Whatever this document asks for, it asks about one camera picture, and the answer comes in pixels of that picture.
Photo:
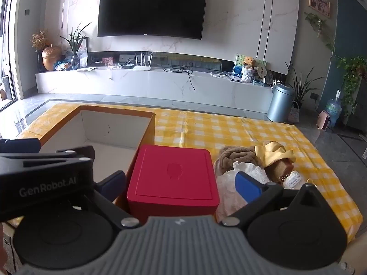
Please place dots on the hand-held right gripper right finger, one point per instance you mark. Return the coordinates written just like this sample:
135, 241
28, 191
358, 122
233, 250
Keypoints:
249, 187

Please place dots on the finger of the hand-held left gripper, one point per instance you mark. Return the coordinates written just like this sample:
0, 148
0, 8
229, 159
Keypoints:
20, 145
77, 153

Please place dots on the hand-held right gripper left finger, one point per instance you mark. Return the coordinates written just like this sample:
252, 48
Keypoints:
114, 184

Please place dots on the crinkled clear plastic bag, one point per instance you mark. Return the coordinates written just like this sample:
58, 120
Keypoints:
229, 186

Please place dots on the brown fluffy towel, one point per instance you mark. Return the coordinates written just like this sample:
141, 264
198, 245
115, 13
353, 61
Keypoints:
238, 154

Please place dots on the yellow cloth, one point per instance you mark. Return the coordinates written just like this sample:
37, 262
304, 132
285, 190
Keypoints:
272, 153

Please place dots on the orange cardboard box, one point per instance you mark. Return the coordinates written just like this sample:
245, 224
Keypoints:
114, 131

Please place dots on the red lidded box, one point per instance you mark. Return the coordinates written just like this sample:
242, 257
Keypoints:
172, 172

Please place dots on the yellow checked tablecloth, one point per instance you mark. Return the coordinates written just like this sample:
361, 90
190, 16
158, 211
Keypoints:
215, 126

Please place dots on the paper booklet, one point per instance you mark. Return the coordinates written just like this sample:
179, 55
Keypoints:
86, 69

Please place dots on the silver trash can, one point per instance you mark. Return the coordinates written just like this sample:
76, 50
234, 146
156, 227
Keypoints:
279, 104

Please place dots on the blue toy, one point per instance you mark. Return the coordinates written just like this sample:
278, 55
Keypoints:
62, 66

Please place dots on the copper acorn-shaped jar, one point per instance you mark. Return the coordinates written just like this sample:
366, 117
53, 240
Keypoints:
51, 58

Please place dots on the white printed bag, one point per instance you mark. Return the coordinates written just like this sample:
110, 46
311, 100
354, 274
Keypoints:
83, 57

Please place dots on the white marble TV console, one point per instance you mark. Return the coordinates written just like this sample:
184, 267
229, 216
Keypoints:
143, 83

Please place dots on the pink photo card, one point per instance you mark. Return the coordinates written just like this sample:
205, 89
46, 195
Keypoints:
108, 60

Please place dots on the green plant in glass vase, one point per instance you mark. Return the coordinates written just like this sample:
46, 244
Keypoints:
75, 54

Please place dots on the small pink heater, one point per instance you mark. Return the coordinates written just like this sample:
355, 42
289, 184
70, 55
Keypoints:
323, 120

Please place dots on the small black box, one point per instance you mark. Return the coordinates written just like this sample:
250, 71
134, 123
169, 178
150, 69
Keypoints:
128, 66

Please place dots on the white router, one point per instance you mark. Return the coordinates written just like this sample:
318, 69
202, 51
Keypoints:
142, 68

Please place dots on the dried flower bouquet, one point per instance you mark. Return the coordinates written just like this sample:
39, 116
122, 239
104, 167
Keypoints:
39, 40

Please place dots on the long-leaf potted plant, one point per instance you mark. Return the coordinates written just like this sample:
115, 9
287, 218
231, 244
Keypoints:
301, 91

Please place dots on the sliding glass door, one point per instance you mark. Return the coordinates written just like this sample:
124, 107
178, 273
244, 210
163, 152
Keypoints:
8, 34

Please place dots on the blue water jug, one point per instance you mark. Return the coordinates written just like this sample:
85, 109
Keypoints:
333, 110

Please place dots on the round paper fan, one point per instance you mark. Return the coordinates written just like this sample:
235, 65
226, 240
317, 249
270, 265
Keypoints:
261, 73

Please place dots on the brown teddy bear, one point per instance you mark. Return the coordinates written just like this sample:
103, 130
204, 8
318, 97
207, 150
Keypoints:
249, 66

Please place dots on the green blue painting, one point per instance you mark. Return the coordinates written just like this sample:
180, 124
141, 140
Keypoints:
238, 66

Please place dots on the green pothos plant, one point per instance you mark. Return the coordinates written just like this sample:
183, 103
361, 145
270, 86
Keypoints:
352, 74

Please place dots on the hanging vine plant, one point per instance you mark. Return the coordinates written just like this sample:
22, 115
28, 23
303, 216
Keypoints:
316, 23

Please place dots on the wall socket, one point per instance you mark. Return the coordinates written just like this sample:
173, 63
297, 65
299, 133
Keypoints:
314, 96

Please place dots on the black wall television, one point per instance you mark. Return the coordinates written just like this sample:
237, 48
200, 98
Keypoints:
152, 8

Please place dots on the framed wall picture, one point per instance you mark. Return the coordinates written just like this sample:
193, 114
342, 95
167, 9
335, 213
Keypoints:
318, 2

